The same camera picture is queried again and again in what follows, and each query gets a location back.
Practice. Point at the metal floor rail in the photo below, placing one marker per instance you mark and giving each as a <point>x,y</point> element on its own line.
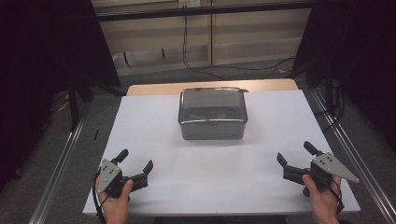
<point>358,155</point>
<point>59,171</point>

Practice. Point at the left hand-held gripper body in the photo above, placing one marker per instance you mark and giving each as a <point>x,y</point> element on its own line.
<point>109,174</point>

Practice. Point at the clear hinged box lid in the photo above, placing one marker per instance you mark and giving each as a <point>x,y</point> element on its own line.
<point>213,101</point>

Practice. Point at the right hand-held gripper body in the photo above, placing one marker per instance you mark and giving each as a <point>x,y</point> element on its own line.
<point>330,165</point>

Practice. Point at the white table cover sheet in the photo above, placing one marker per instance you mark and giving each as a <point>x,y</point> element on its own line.
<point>193,174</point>

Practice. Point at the person's right hand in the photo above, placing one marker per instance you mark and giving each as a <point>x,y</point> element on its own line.
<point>325,205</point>

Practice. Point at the black stand pole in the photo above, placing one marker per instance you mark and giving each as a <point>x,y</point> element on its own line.
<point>73,105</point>

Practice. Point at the person's left hand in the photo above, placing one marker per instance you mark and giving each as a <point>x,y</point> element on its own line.
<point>115,208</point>

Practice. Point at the black curtain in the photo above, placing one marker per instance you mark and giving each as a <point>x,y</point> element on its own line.
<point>37,62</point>
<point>361,46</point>

